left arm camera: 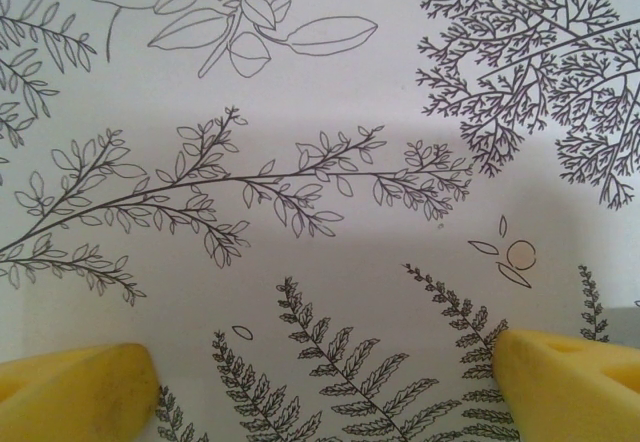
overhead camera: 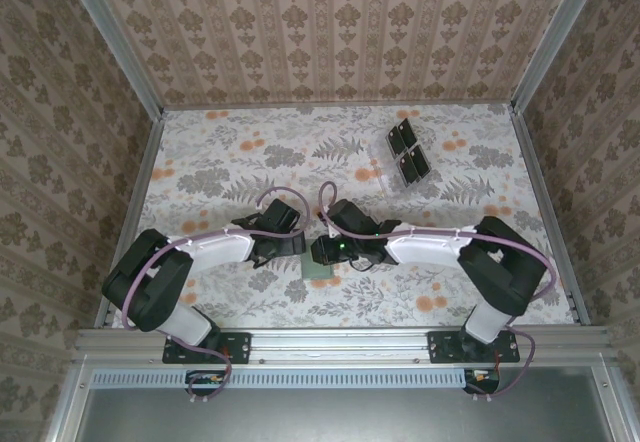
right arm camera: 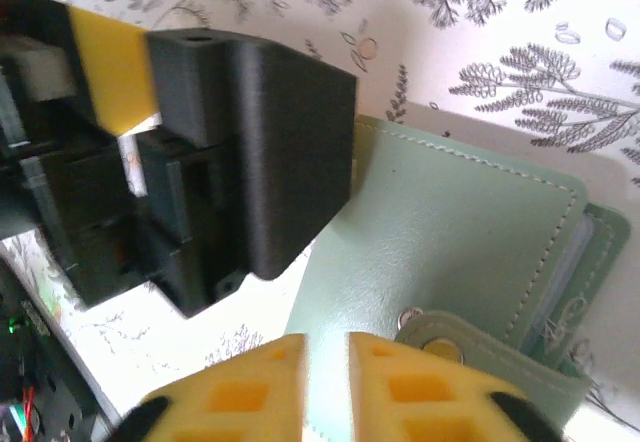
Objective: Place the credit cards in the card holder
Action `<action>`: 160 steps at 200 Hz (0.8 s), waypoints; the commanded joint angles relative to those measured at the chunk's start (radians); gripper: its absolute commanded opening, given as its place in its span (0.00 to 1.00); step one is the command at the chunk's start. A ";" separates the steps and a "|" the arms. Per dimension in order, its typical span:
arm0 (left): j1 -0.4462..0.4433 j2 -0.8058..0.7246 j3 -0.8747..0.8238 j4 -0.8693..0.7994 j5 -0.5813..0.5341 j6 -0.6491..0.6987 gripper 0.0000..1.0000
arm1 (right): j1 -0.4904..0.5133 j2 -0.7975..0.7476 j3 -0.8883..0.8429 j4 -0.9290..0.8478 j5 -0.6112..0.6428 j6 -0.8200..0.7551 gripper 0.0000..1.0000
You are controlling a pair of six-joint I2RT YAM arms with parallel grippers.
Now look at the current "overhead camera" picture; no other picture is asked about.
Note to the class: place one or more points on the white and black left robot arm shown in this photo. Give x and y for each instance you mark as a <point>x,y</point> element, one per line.
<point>220,252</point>

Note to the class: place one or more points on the grey metal panel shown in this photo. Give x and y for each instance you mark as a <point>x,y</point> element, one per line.
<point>340,417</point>

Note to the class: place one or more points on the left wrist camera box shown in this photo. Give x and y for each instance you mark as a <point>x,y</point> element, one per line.
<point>280,217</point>

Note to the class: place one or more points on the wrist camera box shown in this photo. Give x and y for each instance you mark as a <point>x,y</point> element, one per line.
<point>350,217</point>
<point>280,217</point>

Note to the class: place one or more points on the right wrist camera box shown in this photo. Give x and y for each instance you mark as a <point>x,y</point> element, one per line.
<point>350,217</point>

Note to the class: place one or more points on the aluminium lower frame bar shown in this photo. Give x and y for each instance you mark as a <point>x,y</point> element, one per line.
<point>67,407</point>
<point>612,407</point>

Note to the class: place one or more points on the floral table cover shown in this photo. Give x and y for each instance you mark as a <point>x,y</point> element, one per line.
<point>250,162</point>

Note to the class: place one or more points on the green leather card holder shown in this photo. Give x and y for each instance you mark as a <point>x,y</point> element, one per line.
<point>317,273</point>

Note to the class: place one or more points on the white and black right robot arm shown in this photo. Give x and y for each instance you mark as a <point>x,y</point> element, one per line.
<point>425,247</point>

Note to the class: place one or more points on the long aluminium mounting rail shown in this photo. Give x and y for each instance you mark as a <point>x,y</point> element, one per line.
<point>340,344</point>

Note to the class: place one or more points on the black credit card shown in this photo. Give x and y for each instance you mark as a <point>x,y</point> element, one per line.
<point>408,132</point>
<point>396,142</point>
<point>421,161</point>
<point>409,172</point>

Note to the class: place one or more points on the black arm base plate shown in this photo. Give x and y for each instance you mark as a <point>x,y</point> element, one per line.
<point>242,349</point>
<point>440,349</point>

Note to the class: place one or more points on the clear acrylic card stand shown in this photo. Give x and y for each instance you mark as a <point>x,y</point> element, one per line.
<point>385,177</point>

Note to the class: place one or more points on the aluminium table side rail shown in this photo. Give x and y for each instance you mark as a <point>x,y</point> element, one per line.
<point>141,172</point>
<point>536,172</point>

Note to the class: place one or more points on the aluminium frame post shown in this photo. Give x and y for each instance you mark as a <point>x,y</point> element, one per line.
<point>113,37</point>
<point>557,37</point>

